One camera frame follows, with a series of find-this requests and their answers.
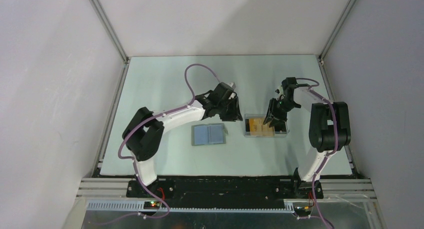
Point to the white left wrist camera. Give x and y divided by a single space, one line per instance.
232 85

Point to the left aluminium frame post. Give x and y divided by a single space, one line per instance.
109 29

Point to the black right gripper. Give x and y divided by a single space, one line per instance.
278 119

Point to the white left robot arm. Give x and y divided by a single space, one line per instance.
143 135

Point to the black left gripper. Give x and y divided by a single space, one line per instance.
235 114

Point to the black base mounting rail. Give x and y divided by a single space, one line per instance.
224 192

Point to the clear plastic card box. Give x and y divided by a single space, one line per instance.
279 133

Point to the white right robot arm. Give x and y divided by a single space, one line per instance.
329 125

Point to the right aluminium frame post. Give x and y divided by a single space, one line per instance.
336 30

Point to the gold card stack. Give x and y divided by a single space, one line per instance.
267 131

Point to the white slotted cable duct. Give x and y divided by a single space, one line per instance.
141 206

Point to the aluminium frame post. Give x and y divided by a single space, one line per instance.
109 29
336 30

